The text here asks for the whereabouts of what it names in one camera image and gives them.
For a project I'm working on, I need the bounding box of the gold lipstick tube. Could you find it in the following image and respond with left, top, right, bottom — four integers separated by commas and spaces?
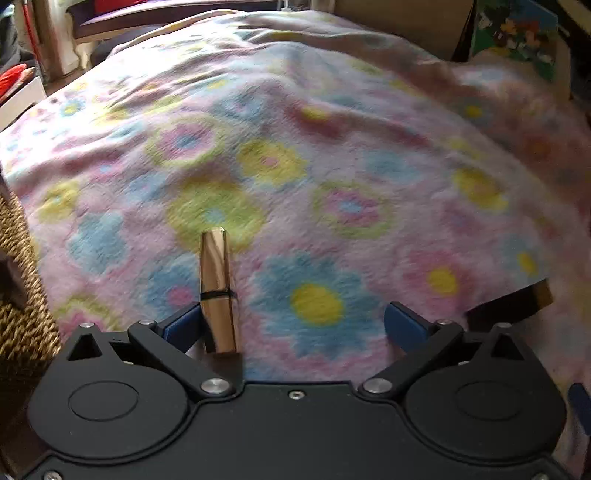
199, 227, 242, 355

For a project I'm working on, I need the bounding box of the black powder compact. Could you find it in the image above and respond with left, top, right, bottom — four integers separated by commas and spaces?
465, 279, 554, 332

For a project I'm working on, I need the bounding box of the woven basket with fabric lining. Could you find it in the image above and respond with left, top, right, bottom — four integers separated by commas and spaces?
0, 177, 63, 416

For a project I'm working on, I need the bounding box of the floral fleece blanket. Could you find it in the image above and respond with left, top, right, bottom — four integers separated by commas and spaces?
0, 8, 591, 476

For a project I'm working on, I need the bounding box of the red seat cushion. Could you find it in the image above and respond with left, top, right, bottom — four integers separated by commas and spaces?
0, 63, 27, 96

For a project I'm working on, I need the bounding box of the purple chaise lounge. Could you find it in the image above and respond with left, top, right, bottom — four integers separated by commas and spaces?
66, 1, 279, 43

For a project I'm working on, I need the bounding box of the Mickey Mouse picture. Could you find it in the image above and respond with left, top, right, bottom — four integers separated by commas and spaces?
470, 0, 559, 82

